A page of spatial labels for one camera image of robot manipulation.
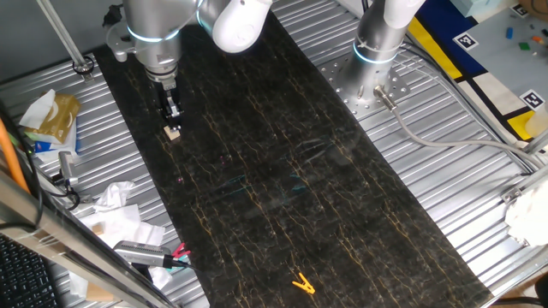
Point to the small green brick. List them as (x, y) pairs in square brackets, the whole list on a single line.
[(524, 46)]

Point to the white cloth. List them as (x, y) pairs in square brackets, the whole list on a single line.
[(528, 216)]

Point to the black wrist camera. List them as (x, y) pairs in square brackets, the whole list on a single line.
[(113, 15)]

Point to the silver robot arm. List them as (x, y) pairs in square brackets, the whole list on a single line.
[(150, 21)]

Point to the small orange brick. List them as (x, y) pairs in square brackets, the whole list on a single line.
[(537, 39)]

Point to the small wooden cube block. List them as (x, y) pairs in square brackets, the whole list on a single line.
[(172, 135)]

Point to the black gold-veined marble mat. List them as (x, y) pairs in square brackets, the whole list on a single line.
[(278, 192)]

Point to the white tissue in box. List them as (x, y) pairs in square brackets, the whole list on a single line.
[(38, 109)]

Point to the crumpled white tissue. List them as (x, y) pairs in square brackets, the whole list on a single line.
[(113, 194)]

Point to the black keyboard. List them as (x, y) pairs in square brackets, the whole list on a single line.
[(23, 278)]

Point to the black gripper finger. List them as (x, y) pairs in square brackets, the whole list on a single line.
[(174, 117), (161, 113)]

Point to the orange tube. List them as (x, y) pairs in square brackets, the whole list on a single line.
[(10, 158)]

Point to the metal pole with foot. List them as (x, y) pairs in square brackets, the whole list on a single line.
[(64, 39)]

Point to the grey board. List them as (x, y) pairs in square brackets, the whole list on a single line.
[(501, 64)]

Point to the orange clothespin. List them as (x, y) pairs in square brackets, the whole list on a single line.
[(305, 286)]

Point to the red clothespin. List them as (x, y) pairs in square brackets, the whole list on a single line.
[(180, 250)]

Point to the teal clothespin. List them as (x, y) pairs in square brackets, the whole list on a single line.
[(185, 258)]

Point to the light blue box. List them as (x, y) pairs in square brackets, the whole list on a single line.
[(475, 5)]

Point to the golden yellow tissue box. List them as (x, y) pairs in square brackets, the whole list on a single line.
[(60, 117)]

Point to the blue yellow white patterned mat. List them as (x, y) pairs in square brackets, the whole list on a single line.
[(445, 38)]

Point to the black white fiducial tag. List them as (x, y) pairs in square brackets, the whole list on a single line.
[(519, 10), (466, 41), (532, 99)]

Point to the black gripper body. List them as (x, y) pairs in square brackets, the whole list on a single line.
[(160, 96)]

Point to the small blue brick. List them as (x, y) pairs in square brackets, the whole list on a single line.
[(509, 33)]

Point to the ribbed silver camera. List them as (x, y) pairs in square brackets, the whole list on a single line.
[(137, 252)]

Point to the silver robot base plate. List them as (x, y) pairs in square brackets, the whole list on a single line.
[(338, 92)]

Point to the aluminium profile with bracket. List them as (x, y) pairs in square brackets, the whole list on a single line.
[(511, 196)]

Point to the crumpled white paper pile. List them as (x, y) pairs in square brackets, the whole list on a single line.
[(64, 246)]

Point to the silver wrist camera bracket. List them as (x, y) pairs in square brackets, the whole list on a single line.
[(117, 47)]

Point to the blue white tissue pack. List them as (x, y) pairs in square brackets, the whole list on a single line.
[(55, 149)]

